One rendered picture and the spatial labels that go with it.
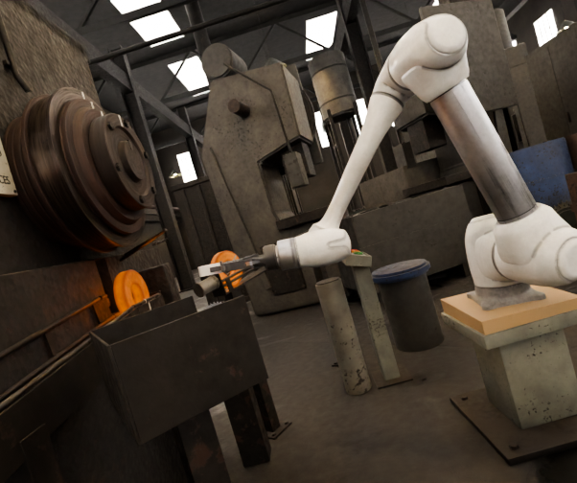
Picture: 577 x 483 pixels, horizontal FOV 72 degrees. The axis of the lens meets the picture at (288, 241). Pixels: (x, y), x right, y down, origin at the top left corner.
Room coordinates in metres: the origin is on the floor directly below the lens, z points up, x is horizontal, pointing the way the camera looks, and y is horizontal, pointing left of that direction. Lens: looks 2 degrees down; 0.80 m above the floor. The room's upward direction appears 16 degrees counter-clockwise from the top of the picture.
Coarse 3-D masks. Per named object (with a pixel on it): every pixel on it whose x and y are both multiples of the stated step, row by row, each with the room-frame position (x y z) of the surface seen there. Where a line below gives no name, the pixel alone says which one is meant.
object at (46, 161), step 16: (64, 96) 1.07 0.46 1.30; (80, 96) 1.16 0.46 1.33; (32, 112) 1.01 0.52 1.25; (48, 112) 0.98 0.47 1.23; (32, 128) 0.98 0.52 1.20; (48, 128) 0.96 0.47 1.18; (32, 144) 0.96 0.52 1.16; (48, 144) 0.96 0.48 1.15; (48, 160) 0.96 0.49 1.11; (64, 160) 0.98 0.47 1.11; (48, 176) 0.96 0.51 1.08; (64, 176) 0.96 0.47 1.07; (48, 192) 0.97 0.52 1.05; (64, 192) 0.97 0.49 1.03; (64, 208) 0.99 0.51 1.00; (80, 208) 0.98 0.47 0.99; (80, 224) 1.02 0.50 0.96; (96, 224) 1.03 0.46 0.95; (144, 224) 1.34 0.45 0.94; (96, 240) 1.08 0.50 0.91; (112, 240) 1.09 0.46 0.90; (128, 240) 1.19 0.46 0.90
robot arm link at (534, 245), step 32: (416, 32) 0.94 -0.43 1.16; (448, 32) 0.91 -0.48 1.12; (416, 64) 0.97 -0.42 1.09; (448, 64) 0.94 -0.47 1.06; (448, 96) 0.99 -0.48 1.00; (448, 128) 1.03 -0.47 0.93; (480, 128) 0.98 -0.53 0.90; (480, 160) 1.00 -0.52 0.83; (512, 160) 1.01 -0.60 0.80; (512, 192) 1.00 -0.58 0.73; (512, 224) 1.01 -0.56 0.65; (544, 224) 0.98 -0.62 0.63; (512, 256) 1.04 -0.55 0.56; (544, 256) 0.96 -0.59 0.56; (576, 256) 0.94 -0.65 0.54
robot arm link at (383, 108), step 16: (384, 96) 1.13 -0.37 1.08; (368, 112) 1.16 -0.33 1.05; (384, 112) 1.13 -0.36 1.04; (400, 112) 1.16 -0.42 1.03; (368, 128) 1.14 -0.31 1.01; (384, 128) 1.15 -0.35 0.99; (368, 144) 1.15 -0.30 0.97; (352, 160) 1.18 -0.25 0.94; (368, 160) 1.17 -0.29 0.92; (352, 176) 1.20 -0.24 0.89; (336, 192) 1.25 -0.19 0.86; (352, 192) 1.23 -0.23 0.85; (336, 208) 1.27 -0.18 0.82; (320, 224) 1.27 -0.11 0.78; (336, 224) 1.28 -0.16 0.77
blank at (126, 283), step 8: (120, 272) 1.17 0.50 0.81; (128, 272) 1.17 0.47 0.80; (136, 272) 1.21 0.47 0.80; (120, 280) 1.13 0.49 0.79; (128, 280) 1.15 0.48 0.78; (136, 280) 1.20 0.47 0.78; (120, 288) 1.11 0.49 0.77; (128, 288) 1.14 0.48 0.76; (136, 288) 1.21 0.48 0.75; (144, 288) 1.23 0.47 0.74; (120, 296) 1.11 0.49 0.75; (128, 296) 1.12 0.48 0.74; (136, 296) 1.21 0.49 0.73; (144, 296) 1.22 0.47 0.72; (120, 304) 1.11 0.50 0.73; (128, 304) 1.11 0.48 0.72
